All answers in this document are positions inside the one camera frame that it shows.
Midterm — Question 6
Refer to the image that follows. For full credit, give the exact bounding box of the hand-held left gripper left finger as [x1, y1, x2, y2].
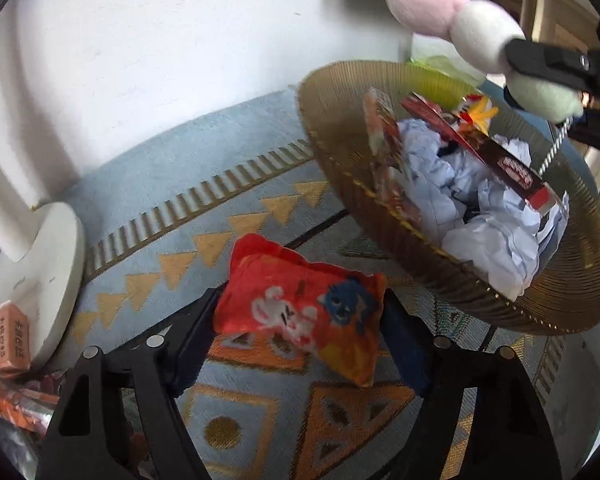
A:
[35, 287, 223, 480]

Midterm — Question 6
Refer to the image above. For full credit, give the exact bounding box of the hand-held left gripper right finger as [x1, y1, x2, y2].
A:
[380, 287, 563, 480]

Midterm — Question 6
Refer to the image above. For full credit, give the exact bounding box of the red snack bag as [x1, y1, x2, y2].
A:
[213, 233, 387, 387]

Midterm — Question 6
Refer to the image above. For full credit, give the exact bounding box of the pink white green dango plush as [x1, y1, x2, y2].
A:
[344, 0, 586, 177]

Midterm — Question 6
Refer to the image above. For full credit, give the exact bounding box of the brown wooden door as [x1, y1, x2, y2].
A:
[455, 0, 600, 61]

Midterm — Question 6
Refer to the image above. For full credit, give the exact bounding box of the colourful yellow red wrapper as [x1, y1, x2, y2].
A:
[455, 92, 497, 136]

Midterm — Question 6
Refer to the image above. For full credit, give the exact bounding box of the long dark red snack packet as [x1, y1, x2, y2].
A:
[400, 92, 568, 216]

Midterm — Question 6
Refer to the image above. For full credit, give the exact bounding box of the pale green cloth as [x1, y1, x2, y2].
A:
[409, 32, 486, 86]

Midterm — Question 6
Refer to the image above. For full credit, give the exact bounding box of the patterned blue mat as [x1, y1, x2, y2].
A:
[0, 85, 600, 480]

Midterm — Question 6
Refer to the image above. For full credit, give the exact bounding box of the large crumpled white paper ball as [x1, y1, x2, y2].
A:
[440, 200, 571, 301]

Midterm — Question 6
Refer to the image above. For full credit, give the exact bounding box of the white round stand base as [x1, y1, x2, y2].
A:
[0, 140, 87, 368]

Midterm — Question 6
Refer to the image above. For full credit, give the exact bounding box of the orange silver snack wrapper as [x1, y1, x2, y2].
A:
[0, 372, 63, 436]

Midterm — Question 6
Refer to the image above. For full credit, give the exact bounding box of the small orange box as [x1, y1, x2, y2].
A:
[0, 301, 33, 376]

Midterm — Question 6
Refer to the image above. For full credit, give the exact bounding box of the orange snack packet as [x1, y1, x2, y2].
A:
[362, 87, 423, 226]

